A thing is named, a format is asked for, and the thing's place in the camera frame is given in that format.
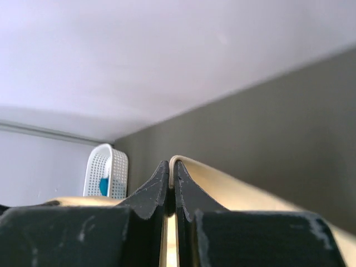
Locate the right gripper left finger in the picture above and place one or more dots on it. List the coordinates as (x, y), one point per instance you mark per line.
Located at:
(131, 233)

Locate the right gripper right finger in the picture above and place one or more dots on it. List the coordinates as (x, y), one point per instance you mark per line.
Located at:
(209, 234)

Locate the peach yellow t shirt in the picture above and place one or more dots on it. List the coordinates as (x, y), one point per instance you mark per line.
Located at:
(230, 192)

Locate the blue crumpled t shirt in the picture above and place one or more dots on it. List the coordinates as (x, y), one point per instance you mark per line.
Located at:
(104, 186)

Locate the white plastic basket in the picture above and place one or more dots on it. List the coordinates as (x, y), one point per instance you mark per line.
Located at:
(105, 161)

